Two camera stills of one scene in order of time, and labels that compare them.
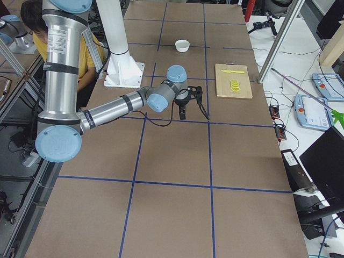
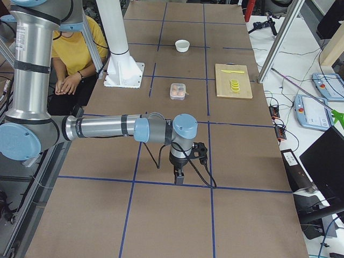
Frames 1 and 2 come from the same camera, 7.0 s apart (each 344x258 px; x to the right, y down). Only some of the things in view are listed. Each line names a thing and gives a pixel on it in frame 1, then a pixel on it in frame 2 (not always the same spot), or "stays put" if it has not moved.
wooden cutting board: x=233 y=80 stays put
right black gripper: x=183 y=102 -> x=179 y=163
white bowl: x=182 y=45 stays put
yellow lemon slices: x=235 y=85 stays put
